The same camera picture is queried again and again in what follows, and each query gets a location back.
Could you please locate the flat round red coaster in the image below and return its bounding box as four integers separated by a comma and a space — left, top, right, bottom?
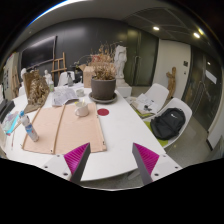
96, 107, 110, 117

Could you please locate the white cabinet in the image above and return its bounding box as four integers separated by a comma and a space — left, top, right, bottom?
2, 52, 21, 100

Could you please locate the printed paper sheet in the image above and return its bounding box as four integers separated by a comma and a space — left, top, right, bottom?
51, 86, 80, 108

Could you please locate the golden lion relief sculpture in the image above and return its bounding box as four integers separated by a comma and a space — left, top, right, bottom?
22, 69, 51, 114

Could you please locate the white plaster statuette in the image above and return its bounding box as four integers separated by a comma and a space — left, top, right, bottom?
43, 69, 54, 86

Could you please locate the tall white plaster statue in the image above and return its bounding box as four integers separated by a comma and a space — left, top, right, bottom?
113, 44, 129, 88

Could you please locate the brown cardboard box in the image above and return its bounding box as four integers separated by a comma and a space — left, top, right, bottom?
78, 63, 96, 89

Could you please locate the beige mat with wooden strips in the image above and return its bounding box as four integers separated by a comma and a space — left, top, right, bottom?
21, 103, 108, 155

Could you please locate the black backpack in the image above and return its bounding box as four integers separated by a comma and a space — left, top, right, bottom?
149, 107, 186, 141

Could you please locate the small round glass jar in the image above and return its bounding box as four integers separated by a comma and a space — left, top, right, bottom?
75, 88, 86, 98

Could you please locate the white ceramic mug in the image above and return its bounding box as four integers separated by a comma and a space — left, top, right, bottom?
73, 100, 90, 118

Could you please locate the wooden figure sculpture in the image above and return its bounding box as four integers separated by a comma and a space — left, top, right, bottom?
166, 66, 177, 99

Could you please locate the bluish plastic bag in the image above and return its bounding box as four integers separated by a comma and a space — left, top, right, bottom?
1, 111, 21, 135

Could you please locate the black flat device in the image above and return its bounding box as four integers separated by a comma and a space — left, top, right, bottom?
0, 99, 16, 123

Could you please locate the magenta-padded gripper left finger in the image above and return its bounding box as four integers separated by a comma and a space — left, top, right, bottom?
41, 142, 92, 185

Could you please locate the black wall screen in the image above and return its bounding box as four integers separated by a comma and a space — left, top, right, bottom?
20, 35, 58, 70

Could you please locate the white pedestal block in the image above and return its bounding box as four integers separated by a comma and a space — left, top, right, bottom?
115, 84, 133, 98

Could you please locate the long ceiling light panel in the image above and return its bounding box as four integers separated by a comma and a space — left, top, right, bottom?
28, 0, 88, 26

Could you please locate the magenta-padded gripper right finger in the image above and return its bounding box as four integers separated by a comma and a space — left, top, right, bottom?
131, 142, 183, 186

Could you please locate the white blue-capped drink bottle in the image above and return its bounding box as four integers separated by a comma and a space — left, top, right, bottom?
18, 110, 40, 143

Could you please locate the grey pot with dried plant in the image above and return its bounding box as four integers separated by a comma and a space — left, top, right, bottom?
87, 42, 118, 101

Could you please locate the wooden easel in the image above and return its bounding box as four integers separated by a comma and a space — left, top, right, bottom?
50, 51, 68, 83

